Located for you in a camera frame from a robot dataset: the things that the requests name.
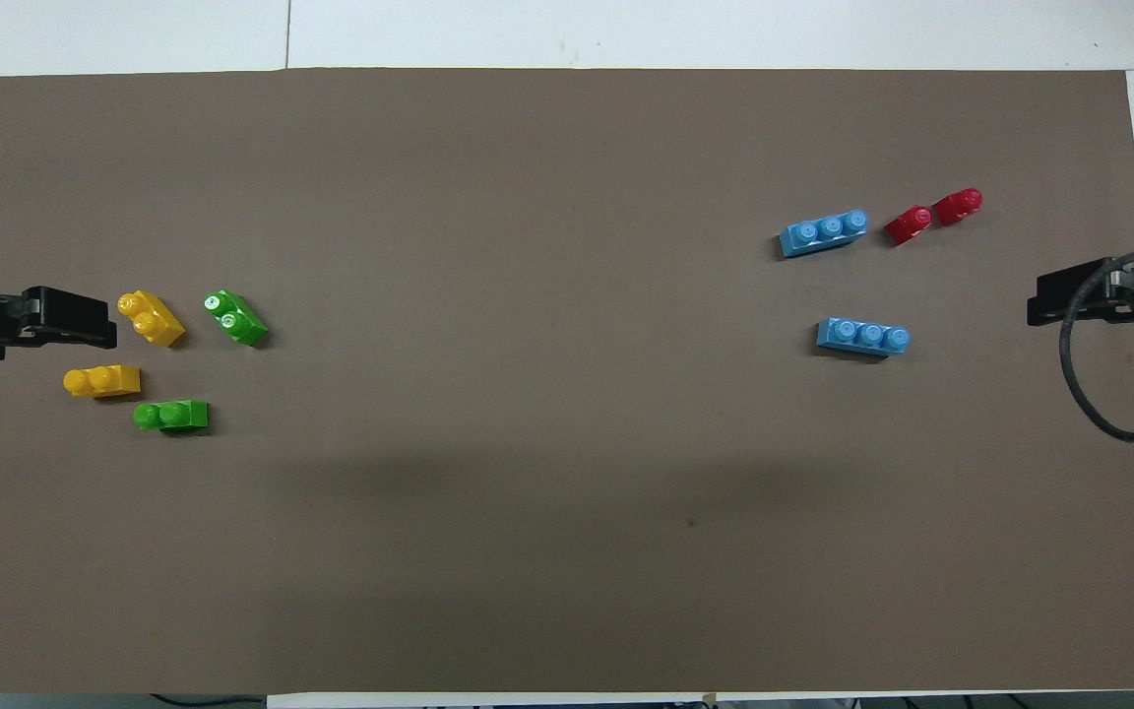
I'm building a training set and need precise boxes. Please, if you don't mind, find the green two-stud toy brick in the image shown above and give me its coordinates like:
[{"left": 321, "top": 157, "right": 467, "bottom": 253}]
[
  {"left": 204, "top": 290, "right": 270, "bottom": 348},
  {"left": 133, "top": 399, "right": 211, "bottom": 434}
]

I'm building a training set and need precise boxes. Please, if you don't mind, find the blue three-stud toy brick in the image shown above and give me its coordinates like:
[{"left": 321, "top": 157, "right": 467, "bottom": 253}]
[
  {"left": 779, "top": 209, "right": 869, "bottom": 259},
  {"left": 816, "top": 316, "right": 912, "bottom": 360}
]

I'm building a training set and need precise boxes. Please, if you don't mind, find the yellow two-stud toy brick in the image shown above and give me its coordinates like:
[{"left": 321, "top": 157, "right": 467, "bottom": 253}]
[
  {"left": 63, "top": 364, "right": 143, "bottom": 399},
  {"left": 117, "top": 290, "right": 187, "bottom": 349}
]

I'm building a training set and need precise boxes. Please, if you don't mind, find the red one-stud toy brick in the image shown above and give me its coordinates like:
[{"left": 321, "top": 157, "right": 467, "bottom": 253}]
[
  {"left": 932, "top": 187, "right": 983, "bottom": 227},
  {"left": 884, "top": 205, "right": 934, "bottom": 246}
]

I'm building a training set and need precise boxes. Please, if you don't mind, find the brown table mat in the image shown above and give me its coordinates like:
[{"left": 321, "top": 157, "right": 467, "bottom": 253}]
[{"left": 0, "top": 67, "right": 1134, "bottom": 695}]

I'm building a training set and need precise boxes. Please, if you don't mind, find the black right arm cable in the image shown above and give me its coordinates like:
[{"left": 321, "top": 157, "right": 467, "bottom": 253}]
[{"left": 1058, "top": 246, "right": 1134, "bottom": 444}]

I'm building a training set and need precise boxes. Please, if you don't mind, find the black floor cable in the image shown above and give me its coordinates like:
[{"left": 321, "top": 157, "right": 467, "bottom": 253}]
[{"left": 149, "top": 692, "right": 268, "bottom": 708}]

